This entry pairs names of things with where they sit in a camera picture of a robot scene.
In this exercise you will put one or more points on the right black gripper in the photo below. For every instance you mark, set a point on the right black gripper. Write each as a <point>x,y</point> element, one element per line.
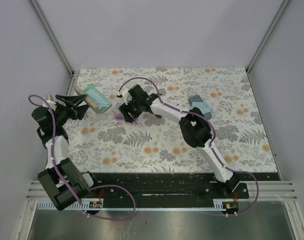
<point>125,109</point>

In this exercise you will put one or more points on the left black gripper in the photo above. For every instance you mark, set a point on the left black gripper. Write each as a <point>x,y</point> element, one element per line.
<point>79,113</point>

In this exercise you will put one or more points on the brown glasses case green lining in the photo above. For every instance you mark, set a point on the brown glasses case green lining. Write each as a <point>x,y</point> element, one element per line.
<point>79,91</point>

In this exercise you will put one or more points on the light blue cleaning cloth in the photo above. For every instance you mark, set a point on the light blue cleaning cloth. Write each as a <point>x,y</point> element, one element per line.
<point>100,100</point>

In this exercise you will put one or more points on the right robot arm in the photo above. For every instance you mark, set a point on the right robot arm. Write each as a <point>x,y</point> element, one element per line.
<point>196,130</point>

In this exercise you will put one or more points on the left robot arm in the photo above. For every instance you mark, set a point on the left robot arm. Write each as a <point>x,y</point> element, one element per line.
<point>63,183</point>

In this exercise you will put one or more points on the black aviator sunglasses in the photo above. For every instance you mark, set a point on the black aviator sunglasses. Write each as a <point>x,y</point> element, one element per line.
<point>157,107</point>

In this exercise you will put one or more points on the floral table mat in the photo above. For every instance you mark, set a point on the floral table mat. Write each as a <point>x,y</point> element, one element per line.
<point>99,143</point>

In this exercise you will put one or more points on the grey-blue glasses case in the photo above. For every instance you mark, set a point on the grey-blue glasses case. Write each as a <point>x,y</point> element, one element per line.
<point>196,101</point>

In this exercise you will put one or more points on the blue cloth on case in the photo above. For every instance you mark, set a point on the blue cloth on case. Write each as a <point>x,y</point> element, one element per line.
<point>203,107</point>

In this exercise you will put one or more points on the left aluminium frame post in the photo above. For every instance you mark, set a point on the left aluminium frame post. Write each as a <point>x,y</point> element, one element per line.
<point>51,35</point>

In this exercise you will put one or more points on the aluminium frame post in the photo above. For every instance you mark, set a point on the aluminium frame post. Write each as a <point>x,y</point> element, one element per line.
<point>268,34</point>
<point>51,35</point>

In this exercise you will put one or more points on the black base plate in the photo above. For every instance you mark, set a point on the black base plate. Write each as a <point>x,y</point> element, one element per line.
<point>196,184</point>

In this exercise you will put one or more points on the white slotted cable duct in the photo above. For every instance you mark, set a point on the white slotted cable duct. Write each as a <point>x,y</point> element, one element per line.
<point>86,205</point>

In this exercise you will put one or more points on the aluminium front rail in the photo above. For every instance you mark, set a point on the aluminium front rail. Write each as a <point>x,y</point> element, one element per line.
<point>268,191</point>

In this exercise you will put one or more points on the right aluminium frame post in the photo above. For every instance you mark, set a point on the right aluminium frame post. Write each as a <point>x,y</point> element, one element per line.
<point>268,34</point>

